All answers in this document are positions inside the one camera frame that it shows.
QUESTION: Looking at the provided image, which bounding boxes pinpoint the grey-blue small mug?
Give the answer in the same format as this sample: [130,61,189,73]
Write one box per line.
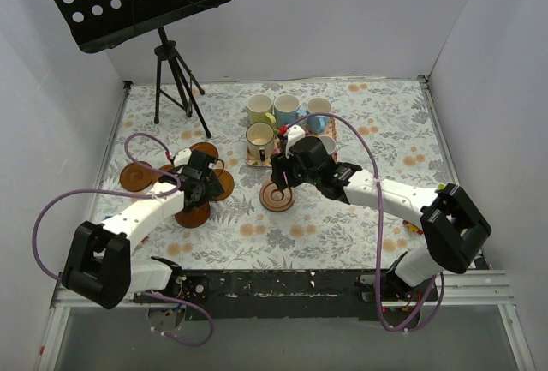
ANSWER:
[319,135,337,157]

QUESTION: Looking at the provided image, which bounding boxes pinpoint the brown wooden coaster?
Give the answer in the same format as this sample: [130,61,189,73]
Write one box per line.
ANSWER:
[213,159,235,201]
[189,141,218,159]
[259,182,295,212]
[119,162,155,193]
[174,203,211,229]

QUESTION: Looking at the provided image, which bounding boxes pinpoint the blue mug with white interior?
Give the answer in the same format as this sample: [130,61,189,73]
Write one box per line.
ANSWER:
[307,97,332,134]

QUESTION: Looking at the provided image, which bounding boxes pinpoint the floral serving tray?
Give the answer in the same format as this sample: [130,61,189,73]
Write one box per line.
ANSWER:
[246,119,337,167]

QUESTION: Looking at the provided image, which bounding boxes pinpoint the cream mug with black handle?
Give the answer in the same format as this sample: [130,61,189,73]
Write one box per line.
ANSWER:
[246,123,276,162]

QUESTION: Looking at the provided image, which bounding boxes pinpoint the light blue mug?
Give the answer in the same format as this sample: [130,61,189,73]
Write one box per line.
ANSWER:
[274,94,307,129]

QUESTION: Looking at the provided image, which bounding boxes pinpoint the toy car with red wheels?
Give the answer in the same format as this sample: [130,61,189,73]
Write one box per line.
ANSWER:
[406,224,423,235]

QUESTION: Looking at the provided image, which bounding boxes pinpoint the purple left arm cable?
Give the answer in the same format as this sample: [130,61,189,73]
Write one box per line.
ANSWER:
[34,133,215,347]

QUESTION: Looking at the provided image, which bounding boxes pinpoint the floral tablecloth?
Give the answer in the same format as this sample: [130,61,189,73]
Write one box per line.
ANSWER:
[80,77,477,272]

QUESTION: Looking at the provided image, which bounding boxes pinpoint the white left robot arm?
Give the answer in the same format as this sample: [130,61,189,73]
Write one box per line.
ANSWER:
[61,149,224,309]

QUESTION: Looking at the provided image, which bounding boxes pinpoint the yellow-green mug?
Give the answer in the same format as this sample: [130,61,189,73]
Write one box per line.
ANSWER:
[246,94,276,126]

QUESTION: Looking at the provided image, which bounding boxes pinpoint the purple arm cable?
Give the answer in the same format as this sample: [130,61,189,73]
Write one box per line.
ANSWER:
[34,133,215,347]
[284,112,445,332]

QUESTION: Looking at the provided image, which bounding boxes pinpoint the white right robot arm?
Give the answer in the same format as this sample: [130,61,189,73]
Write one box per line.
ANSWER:
[271,136,491,301]

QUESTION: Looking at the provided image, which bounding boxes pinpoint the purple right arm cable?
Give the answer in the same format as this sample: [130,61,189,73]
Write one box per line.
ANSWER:
[284,112,445,332]

